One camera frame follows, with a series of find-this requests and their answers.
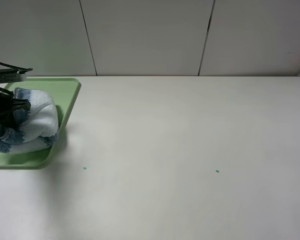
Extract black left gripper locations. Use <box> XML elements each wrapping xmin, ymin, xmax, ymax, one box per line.
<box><xmin>0</xmin><ymin>87</ymin><xmax>31</xmax><ymax>130</ymax></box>

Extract blue white striped towel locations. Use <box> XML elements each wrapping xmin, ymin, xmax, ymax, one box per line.
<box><xmin>0</xmin><ymin>87</ymin><xmax>59</xmax><ymax>154</ymax></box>

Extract green plastic tray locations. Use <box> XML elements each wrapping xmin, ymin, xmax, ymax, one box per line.
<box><xmin>0</xmin><ymin>78</ymin><xmax>81</xmax><ymax>170</ymax></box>

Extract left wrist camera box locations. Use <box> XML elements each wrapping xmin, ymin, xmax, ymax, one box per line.
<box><xmin>0</xmin><ymin>68</ymin><xmax>33</xmax><ymax>84</ymax></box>

